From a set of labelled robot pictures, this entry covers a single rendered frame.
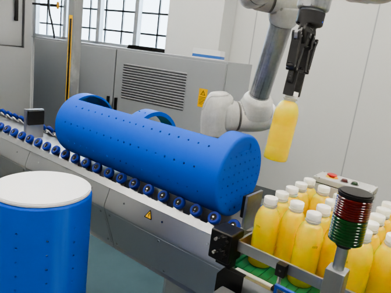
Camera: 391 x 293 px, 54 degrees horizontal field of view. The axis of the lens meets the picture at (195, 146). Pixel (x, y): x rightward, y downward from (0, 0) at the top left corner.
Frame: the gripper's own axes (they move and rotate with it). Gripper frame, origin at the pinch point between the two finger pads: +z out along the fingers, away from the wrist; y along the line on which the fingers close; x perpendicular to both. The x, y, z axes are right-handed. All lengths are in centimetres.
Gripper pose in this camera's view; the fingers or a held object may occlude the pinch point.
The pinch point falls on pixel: (294, 84)
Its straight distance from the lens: 114.0
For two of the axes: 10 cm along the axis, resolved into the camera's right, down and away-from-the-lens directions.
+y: -6.3, 0.2, -7.8
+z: -2.0, 9.6, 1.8
